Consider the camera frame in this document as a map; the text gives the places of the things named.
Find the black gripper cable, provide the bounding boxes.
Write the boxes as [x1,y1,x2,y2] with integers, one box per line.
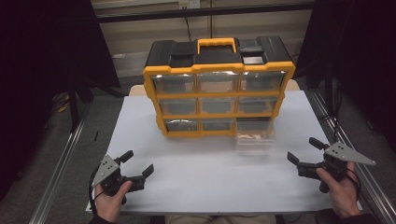
[345,168,362,202]
[89,167,106,217]

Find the clear plastic drawer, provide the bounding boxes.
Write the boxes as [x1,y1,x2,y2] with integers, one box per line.
[234,119,277,156]

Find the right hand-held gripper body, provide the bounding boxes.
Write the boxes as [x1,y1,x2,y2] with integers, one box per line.
[296,141,377,194]

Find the yellow and black drawer organizer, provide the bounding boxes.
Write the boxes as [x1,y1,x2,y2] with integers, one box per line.
[142,35,297,139]

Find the white table sheet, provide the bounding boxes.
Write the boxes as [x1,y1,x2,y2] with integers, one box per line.
[85,90,363,214]

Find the person's left hand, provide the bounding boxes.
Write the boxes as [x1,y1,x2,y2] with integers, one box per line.
[94,180,134,224]

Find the aluminium frame rail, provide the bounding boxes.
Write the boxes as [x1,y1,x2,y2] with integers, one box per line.
[305,89,396,224]
[28,102,92,224]

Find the person's right hand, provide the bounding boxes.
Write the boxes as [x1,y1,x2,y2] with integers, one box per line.
[315,161,362,219]

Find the black hanging cable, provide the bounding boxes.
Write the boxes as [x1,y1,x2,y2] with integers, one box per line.
[184,15,194,43]

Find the white wall outlet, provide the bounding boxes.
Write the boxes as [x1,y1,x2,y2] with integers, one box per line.
[178,0,201,10]

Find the group of clear organizer drawers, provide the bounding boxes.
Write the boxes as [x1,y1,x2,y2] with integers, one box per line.
[150,70,287,133]

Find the black curtain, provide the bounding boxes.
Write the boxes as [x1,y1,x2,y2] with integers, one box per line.
[0,0,121,202]
[293,0,396,152]

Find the black metal stand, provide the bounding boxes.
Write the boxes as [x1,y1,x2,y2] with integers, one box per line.
[65,74,125,134]

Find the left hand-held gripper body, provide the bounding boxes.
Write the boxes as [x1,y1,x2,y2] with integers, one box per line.
[91,154,147,198]

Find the black floor cables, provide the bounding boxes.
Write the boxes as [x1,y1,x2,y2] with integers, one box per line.
[321,88,345,143]

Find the black horizontal bar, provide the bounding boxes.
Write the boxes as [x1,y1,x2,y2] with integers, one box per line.
[94,2,316,23]

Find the yellow floor cable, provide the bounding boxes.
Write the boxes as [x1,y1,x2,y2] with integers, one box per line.
[50,92,72,114]

